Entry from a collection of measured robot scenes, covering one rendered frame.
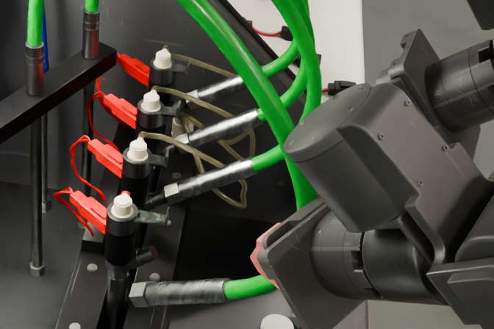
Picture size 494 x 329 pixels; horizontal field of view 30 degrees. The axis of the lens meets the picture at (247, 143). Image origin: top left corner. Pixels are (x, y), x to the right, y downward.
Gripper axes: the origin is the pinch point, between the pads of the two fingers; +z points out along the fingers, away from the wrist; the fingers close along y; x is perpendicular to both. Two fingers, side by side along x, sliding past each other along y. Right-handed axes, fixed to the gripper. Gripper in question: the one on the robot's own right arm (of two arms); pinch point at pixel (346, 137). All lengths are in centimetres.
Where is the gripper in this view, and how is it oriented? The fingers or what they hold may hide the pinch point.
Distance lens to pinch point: 76.4
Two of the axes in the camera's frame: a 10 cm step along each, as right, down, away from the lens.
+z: -7.6, 3.2, 5.6
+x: -3.3, 5.5, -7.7
